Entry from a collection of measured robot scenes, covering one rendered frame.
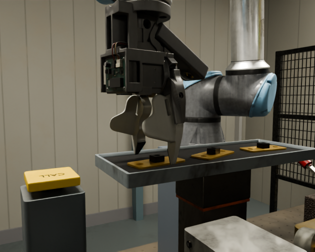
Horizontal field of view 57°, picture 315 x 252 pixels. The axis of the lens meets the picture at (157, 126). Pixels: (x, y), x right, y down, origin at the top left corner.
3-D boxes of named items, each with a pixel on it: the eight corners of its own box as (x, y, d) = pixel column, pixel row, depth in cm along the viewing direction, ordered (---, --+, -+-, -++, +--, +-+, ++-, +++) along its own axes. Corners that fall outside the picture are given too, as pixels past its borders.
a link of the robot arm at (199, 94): (192, 115, 97) (192, 74, 96) (231, 116, 90) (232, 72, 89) (174, 117, 87) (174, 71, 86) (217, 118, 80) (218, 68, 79)
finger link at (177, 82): (160, 130, 40) (147, 71, 41) (170, 129, 41) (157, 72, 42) (181, 120, 36) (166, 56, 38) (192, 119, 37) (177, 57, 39)
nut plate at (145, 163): (140, 169, 39) (140, 161, 39) (125, 164, 42) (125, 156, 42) (186, 161, 44) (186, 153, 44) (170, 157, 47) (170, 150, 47)
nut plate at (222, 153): (209, 160, 45) (209, 152, 45) (189, 157, 47) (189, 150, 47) (235, 153, 51) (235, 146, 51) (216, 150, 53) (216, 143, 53)
